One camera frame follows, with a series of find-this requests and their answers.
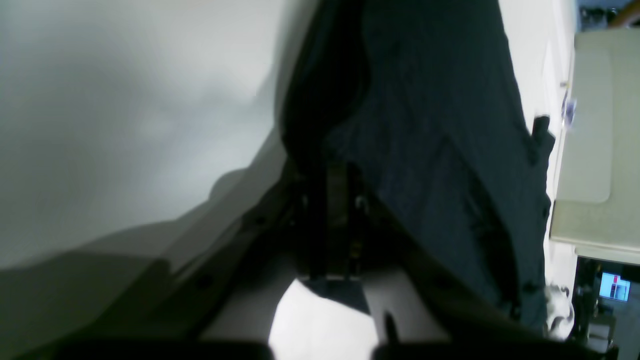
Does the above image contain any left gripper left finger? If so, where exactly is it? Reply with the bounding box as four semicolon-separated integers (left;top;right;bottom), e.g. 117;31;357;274
22;162;326;360

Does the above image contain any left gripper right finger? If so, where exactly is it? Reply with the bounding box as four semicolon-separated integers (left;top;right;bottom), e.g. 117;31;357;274
325;164;611;360

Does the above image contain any black T-shirt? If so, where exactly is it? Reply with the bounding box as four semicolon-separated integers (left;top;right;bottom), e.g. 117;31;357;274
281;0;554;335

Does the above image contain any small lit screen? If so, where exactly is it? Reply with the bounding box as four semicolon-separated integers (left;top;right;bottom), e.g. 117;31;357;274
599;272;631;302

